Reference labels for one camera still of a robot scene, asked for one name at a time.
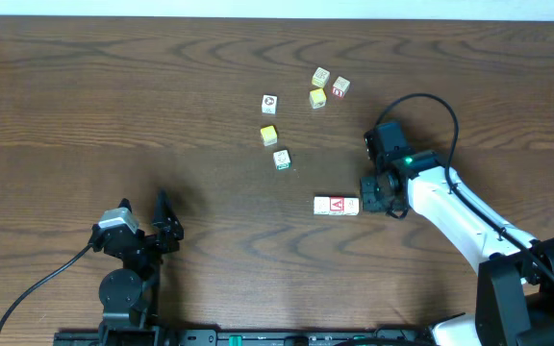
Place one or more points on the white block letter M ladybug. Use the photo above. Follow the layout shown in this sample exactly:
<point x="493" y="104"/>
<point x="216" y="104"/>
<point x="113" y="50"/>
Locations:
<point x="321" y="205"/>

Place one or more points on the red bordered block rear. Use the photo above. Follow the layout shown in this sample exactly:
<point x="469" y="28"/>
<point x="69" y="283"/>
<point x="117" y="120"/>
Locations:
<point x="340" y="87"/>

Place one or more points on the yellow top block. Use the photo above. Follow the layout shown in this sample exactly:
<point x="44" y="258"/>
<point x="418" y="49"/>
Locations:
<point x="269" y="135"/>

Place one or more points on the white block number 4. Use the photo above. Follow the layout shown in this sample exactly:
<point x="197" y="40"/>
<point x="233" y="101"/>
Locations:
<point x="351" y="206"/>

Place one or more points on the yellow bordered block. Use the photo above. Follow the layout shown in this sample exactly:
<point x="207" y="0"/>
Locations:
<point x="321" y="77"/>

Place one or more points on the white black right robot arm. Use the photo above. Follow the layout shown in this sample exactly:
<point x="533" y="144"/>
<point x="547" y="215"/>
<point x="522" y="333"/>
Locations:
<point x="515" y="271"/>

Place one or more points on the white block with letter A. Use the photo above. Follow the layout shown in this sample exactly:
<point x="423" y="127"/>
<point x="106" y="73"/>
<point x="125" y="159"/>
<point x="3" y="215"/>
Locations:
<point x="269" y="104"/>

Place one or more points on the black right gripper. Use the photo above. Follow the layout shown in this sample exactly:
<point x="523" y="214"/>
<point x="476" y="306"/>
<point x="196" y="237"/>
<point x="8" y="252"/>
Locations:
<point x="368" y="199"/>

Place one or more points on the red block letter A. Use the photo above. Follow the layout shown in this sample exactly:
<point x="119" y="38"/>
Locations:
<point x="336" y="205"/>

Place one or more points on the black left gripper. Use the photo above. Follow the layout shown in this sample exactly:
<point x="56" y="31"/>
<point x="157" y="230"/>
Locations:
<point x="143" y="239"/>

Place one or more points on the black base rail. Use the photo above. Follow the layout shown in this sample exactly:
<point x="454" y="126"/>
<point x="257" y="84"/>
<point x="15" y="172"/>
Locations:
<point x="201" y="337"/>

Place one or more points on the white block with green edge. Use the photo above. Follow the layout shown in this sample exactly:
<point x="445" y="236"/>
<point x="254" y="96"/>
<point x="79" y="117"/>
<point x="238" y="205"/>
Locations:
<point x="282" y="159"/>

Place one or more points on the yellow white block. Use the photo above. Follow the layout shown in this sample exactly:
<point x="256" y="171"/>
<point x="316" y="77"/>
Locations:
<point x="317" y="98"/>

